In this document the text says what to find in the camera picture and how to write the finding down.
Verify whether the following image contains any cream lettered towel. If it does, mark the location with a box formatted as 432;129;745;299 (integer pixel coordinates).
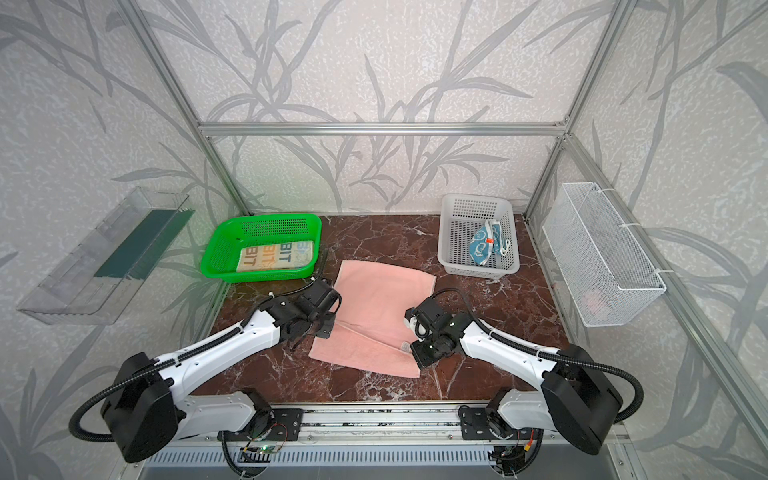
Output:
236;241;314;272

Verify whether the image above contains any pink towel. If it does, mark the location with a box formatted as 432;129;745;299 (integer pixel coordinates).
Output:
309;260;436;379

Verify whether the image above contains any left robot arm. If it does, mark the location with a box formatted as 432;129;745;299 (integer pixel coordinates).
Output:
100;280;341;463

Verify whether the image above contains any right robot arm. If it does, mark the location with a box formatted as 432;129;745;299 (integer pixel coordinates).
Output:
405;297;623;455

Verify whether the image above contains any green plastic basket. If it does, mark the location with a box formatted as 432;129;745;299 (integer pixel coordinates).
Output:
200;213;322;283

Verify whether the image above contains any white plastic basket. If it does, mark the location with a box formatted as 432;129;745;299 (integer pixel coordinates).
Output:
438;194;520;280

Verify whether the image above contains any teal patterned towel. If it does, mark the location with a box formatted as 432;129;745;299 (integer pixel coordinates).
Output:
468;220;511;266

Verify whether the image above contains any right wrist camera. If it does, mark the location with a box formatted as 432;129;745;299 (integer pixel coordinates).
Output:
404;309;431;341

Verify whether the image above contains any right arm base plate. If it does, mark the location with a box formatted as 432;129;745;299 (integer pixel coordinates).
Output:
458;404;541;441

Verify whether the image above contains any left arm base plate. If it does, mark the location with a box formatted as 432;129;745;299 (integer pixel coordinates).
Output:
217;408;304;442

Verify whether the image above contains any aluminium front rail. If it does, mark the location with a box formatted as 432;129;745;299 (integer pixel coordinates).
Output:
124;401;631;448

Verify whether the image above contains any pink object in wire basket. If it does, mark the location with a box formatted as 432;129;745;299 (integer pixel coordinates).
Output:
583;290;610;322

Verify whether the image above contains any white wire mesh basket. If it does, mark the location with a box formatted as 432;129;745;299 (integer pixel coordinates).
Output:
543;182;666;327

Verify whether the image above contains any clear acrylic wall shelf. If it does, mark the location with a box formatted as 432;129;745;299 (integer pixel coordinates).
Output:
17;187;194;326

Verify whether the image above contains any aluminium cage frame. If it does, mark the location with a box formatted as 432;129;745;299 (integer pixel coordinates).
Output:
117;1;767;449

